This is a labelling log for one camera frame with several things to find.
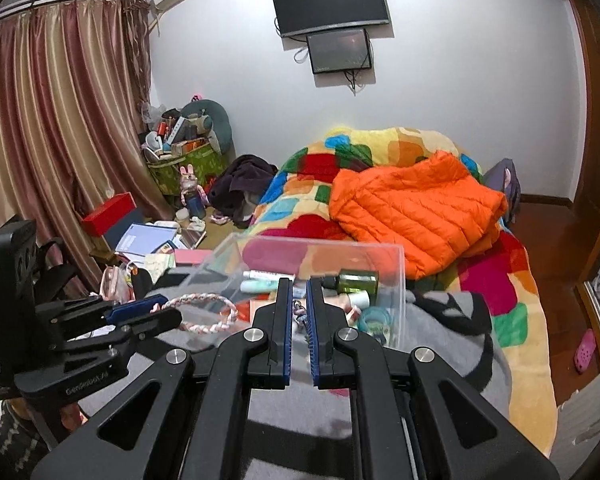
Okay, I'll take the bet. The dark clothes pile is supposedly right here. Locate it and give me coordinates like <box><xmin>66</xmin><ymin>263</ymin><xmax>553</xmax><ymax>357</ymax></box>
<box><xmin>207</xmin><ymin>155</ymin><xmax>278</xmax><ymax>228</ymax></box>

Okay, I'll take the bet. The pink slipper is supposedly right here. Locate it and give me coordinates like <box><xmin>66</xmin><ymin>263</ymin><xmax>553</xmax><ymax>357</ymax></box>
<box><xmin>574</xmin><ymin>329</ymin><xmax>597</xmax><ymax>373</ymax></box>

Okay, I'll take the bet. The purple garment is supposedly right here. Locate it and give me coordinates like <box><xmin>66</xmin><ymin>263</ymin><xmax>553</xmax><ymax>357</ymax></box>
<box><xmin>485</xmin><ymin>158</ymin><xmax>522</xmax><ymax>221</ymax></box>

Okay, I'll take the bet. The person's left hand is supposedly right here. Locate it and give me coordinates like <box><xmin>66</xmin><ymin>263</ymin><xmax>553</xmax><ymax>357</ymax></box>
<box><xmin>55</xmin><ymin>400</ymin><xmax>91</xmax><ymax>433</ymax></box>

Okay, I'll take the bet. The colourful patchwork blanket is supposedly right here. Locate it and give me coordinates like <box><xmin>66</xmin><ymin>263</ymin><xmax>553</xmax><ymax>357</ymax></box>
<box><xmin>252</xmin><ymin>127</ymin><xmax>558</xmax><ymax>456</ymax></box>

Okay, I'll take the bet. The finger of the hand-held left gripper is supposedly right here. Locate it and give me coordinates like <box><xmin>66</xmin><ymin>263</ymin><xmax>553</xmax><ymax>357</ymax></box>
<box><xmin>35</xmin><ymin>294</ymin><xmax>170</xmax><ymax>337</ymax></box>
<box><xmin>64</xmin><ymin>308</ymin><xmax>183</xmax><ymax>368</ymax></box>

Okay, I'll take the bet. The person's left forearm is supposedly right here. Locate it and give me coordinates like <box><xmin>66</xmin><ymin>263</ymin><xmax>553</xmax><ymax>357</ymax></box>
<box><xmin>0</xmin><ymin>400</ymin><xmax>48</xmax><ymax>467</ymax></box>

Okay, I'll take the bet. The clear pink bag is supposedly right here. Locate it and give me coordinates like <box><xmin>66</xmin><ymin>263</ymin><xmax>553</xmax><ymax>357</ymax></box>
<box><xmin>100</xmin><ymin>265</ymin><xmax>131</xmax><ymax>306</ymax></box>

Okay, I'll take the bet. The blue white book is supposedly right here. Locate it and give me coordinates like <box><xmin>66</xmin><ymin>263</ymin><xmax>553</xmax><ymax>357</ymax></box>
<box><xmin>115</xmin><ymin>224</ymin><xmax>178</xmax><ymax>256</ymax></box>

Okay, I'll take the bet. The pink notebook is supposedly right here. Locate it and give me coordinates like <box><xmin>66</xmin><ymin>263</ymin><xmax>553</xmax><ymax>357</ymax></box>
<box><xmin>174</xmin><ymin>249</ymin><xmax>213</xmax><ymax>265</ymax></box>

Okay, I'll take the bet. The grey blanket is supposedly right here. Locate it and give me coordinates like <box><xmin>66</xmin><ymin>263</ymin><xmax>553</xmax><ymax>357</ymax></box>
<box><xmin>130</xmin><ymin>280</ymin><xmax>511</xmax><ymax>480</ymax></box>

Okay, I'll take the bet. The green storage bag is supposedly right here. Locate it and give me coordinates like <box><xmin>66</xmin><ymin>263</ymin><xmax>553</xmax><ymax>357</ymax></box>
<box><xmin>145</xmin><ymin>142</ymin><xmax>228</xmax><ymax>198</ymax></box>

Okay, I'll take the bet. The dark green bottle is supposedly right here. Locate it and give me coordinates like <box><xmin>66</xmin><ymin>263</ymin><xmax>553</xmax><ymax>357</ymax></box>
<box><xmin>325</xmin><ymin>270</ymin><xmax>379</xmax><ymax>295</ymax></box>

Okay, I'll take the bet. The pink white braided rope ring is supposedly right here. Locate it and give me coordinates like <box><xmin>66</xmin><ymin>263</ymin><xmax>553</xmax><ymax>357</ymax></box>
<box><xmin>157</xmin><ymin>292</ymin><xmax>241</xmax><ymax>336</ymax></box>

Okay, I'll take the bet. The pink bunny toy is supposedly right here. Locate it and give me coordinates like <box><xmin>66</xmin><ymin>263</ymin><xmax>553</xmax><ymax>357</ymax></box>
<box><xmin>179</xmin><ymin>164</ymin><xmax>208</xmax><ymax>211</ymax></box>

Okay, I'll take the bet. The teal round jar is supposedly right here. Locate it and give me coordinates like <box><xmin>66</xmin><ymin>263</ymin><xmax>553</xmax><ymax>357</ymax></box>
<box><xmin>356</xmin><ymin>307</ymin><xmax>396</xmax><ymax>333</ymax></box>

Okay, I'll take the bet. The black wall television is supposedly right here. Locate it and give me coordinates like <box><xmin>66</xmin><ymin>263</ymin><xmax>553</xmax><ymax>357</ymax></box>
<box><xmin>271</xmin><ymin>0</ymin><xmax>392</xmax><ymax>38</ymax></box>

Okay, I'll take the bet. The small black wall monitor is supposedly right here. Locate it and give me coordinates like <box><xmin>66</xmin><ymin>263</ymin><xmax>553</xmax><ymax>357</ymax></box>
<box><xmin>307</xmin><ymin>28</ymin><xmax>373</xmax><ymax>75</ymax></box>

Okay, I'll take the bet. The pale teal tube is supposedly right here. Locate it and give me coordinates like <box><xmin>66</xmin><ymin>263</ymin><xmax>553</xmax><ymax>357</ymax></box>
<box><xmin>240</xmin><ymin>280</ymin><xmax>281</xmax><ymax>295</ymax></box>

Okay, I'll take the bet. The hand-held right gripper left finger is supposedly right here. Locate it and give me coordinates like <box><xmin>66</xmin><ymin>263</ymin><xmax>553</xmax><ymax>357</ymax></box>
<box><xmin>30</xmin><ymin>277</ymin><xmax>293</xmax><ymax>480</ymax></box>

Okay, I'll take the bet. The clear plastic storage box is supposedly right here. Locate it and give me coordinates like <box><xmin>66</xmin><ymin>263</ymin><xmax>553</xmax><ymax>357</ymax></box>
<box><xmin>195</xmin><ymin>234</ymin><xmax>407</xmax><ymax>351</ymax></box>

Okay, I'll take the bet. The grey neck pillow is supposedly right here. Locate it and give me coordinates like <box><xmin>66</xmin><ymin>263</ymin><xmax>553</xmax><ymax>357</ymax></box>
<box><xmin>180</xmin><ymin>100</ymin><xmax>233</xmax><ymax>156</ymax></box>

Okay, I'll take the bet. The long white tube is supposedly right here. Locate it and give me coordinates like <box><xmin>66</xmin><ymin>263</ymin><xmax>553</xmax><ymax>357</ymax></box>
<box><xmin>242</xmin><ymin>269</ymin><xmax>296</xmax><ymax>282</ymax></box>

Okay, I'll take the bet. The brown wooden door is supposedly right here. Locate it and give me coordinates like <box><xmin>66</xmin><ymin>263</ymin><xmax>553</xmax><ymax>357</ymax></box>
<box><xmin>565</xmin><ymin>0</ymin><xmax>600</xmax><ymax>211</ymax></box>

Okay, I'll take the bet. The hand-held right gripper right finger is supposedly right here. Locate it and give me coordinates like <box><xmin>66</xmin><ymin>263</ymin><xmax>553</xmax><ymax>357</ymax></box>
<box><xmin>306</xmin><ymin>277</ymin><xmax>561</xmax><ymax>480</ymax></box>

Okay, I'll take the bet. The striped pink curtain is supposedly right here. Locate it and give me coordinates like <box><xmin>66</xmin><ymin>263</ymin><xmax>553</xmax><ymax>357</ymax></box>
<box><xmin>0</xmin><ymin>0</ymin><xmax>176</xmax><ymax>301</ymax></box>

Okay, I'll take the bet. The orange puffer jacket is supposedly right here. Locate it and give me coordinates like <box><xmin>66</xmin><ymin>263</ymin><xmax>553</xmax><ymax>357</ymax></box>
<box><xmin>328</xmin><ymin>151</ymin><xmax>509</xmax><ymax>281</ymax></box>

